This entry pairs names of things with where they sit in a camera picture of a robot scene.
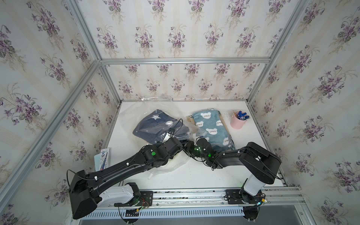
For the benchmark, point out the white label card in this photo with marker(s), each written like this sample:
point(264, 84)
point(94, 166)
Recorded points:
point(101, 160)

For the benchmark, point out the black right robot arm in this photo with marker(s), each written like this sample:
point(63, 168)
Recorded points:
point(262, 164)

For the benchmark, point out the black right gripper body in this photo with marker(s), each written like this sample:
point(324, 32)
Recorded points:
point(194, 151)

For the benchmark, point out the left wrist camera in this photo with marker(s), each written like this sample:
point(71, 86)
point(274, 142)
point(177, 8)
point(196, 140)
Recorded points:
point(170, 133)

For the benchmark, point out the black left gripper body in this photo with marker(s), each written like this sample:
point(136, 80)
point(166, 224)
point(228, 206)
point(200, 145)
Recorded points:
point(172, 157)

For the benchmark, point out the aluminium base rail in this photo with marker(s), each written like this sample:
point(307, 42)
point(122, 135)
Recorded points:
point(214, 197)

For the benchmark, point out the clear plastic vacuum bag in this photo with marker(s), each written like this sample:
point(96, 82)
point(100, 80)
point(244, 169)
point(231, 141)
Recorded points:
point(130, 117)

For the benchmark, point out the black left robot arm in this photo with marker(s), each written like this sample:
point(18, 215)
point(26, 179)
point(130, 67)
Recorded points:
point(87, 191)

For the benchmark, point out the pink cup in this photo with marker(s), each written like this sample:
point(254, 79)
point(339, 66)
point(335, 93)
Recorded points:
point(236, 123)

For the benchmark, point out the teal bear pattern blanket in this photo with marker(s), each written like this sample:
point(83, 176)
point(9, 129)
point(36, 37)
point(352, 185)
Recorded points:
point(222, 147)

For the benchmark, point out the beige blanket with orange pattern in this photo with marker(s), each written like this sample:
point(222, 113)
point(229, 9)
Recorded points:
point(191, 119)

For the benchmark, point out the navy star pattern blanket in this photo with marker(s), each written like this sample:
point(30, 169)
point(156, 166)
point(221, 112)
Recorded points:
point(152, 128)

